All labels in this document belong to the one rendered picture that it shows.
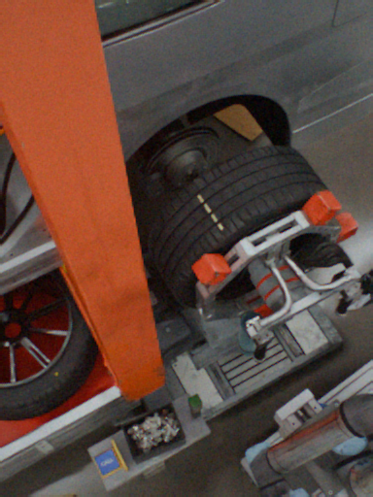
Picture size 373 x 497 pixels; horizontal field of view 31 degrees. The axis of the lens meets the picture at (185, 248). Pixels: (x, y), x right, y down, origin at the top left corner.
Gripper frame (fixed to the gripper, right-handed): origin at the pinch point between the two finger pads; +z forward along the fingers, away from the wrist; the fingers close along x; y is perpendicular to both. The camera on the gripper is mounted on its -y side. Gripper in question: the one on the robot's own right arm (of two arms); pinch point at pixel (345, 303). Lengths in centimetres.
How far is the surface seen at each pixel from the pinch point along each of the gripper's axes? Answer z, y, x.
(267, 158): 3, 33, -47
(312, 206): 0.2, 29.9, -25.5
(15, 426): 121, -56, -42
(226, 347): 29, -68, -26
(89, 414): 93, -46, -27
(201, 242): 36, 27, -35
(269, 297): 22.3, 5.4, -14.3
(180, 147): 18, 15, -77
